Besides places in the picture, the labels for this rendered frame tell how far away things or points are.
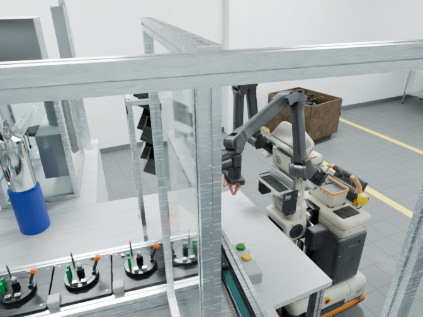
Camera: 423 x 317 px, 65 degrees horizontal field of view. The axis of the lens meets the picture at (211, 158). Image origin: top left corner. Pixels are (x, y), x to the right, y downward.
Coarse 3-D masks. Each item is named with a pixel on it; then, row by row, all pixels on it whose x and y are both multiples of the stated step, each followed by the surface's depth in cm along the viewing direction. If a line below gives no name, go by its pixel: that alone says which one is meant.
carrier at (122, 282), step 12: (120, 252) 154; (132, 252) 149; (144, 252) 151; (156, 252) 154; (120, 264) 147; (132, 264) 144; (144, 264) 144; (156, 264) 147; (120, 276) 141; (132, 276) 140; (144, 276) 140; (156, 276) 140; (120, 288) 133; (132, 288) 135
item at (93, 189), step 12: (96, 144) 294; (84, 156) 273; (96, 156) 272; (84, 168) 253; (96, 168) 253; (84, 180) 237; (96, 180) 237; (84, 192) 222; (96, 192) 222; (48, 204) 209; (60, 204) 209; (72, 204) 209; (84, 204) 209; (0, 216) 198; (12, 216) 198
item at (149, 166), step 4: (152, 148) 164; (148, 152) 163; (152, 152) 164; (148, 156) 156; (152, 156) 165; (148, 160) 152; (152, 160) 153; (144, 164) 160; (148, 164) 153; (152, 164) 153; (144, 168) 154; (148, 168) 154; (152, 168) 154; (148, 172) 155; (152, 172) 155
